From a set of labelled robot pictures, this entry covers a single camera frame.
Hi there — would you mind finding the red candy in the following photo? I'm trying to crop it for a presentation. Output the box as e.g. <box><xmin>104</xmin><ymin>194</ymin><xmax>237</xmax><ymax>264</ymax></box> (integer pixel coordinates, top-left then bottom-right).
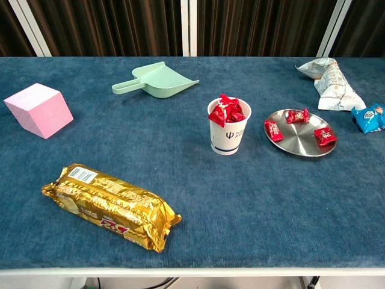
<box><xmin>263</xmin><ymin>120</ymin><xmax>285</xmax><ymax>143</ymax></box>
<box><xmin>218</xmin><ymin>93</ymin><xmax>241</xmax><ymax>110</ymax></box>
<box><xmin>285</xmin><ymin>108</ymin><xmax>310</xmax><ymax>125</ymax></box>
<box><xmin>228</xmin><ymin>110</ymin><xmax>247</xmax><ymax>123</ymax></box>
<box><xmin>208</xmin><ymin>104</ymin><xmax>228</xmax><ymax>128</ymax></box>
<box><xmin>313</xmin><ymin>126</ymin><xmax>337</xmax><ymax>148</ymax></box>

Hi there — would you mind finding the white paper cup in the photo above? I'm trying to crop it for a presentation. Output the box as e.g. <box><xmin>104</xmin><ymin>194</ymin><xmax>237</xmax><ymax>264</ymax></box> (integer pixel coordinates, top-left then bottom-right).
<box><xmin>207</xmin><ymin>98</ymin><xmax>252</xmax><ymax>156</ymax></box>

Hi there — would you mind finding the bowl of red candies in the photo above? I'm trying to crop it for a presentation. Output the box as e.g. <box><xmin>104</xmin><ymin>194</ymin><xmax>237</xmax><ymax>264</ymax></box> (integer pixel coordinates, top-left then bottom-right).
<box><xmin>263</xmin><ymin>108</ymin><xmax>337</xmax><ymax>158</ymax></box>

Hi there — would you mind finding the mint green plastic dustpan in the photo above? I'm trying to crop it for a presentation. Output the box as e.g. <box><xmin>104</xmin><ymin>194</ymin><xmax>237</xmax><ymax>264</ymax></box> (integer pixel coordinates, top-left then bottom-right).
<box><xmin>111</xmin><ymin>61</ymin><xmax>200</xmax><ymax>99</ymax></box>

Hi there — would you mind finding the blue felt table cover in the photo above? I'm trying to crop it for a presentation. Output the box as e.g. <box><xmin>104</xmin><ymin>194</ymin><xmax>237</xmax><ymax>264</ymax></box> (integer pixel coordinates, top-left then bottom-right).
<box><xmin>0</xmin><ymin>56</ymin><xmax>385</xmax><ymax>269</ymax></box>

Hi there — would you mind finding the gold foil biscuit package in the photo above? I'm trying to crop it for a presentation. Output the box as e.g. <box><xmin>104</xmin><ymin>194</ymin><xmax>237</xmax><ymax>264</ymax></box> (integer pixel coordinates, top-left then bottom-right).
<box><xmin>41</xmin><ymin>163</ymin><xmax>183</xmax><ymax>253</ymax></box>

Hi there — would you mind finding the dark pleated curtain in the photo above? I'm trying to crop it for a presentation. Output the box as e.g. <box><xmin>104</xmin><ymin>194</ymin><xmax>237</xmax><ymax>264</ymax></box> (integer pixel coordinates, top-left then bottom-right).
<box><xmin>330</xmin><ymin>0</ymin><xmax>385</xmax><ymax>58</ymax></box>
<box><xmin>197</xmin><ymin>0</ymin><xmax>337</xmax><ymax>57</ymax></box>
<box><xmin>26</xmin><ymin>0</ymin><xmax>183</xmax><ymax>57</ymax></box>
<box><xmin>0</xmin><ymin>0</ymin><xmax>37</xmax><ymax>57</ymax></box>

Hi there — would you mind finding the white crumpled snack bag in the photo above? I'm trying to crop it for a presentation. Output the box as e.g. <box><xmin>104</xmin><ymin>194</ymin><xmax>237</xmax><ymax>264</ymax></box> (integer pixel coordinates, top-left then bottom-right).
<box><xmin>295</xmin><ymin>57</ymin><xmax>368</xmax><ymax>111</ymax></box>

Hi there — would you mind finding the pink foam cube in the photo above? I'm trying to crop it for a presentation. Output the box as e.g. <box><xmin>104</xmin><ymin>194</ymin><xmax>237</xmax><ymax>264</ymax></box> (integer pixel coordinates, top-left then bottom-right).
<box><xmin>3</xmin><ymin>82</ymin><xmax>75</xmax><ymax>140</ymax></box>

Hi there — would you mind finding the blue snack packet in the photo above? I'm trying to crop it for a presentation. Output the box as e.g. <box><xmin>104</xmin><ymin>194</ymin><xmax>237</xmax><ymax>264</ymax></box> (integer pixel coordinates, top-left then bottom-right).
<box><xmin>351</xmin><ymin>102</ymin><xmax>385</xmax><ymax>134</ymax></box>

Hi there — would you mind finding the white frame post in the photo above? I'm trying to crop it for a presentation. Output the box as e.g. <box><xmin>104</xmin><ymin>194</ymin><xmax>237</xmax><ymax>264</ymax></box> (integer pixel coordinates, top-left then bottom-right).
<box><xmin>315</xmin><ymin>0</ymin><xmax>353</xmax><ymax>58</ymax></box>
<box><xmin>7</xmin><ymin>0</ymin><xmax>52</xmax><ymax>57</ymax></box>
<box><xmin>179</xmin><ymin>0</ymin><xmax>199</xmax><ymax>57</ymax></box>

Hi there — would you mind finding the white table frame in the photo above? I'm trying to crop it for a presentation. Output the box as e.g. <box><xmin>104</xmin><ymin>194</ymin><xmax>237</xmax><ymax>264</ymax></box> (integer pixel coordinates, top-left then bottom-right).
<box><xmin>0</xmin><ymin>266</ymin><xmax>385</xmax><ymax>289</ymax></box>

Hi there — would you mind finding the black floor cable bundle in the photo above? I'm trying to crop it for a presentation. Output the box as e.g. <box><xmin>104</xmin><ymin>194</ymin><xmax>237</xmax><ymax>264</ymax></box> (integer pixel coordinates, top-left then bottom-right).
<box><xmin>149</xmin><ymin>276</ymin><xmax>181</xmax><ymax>289</ymax></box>

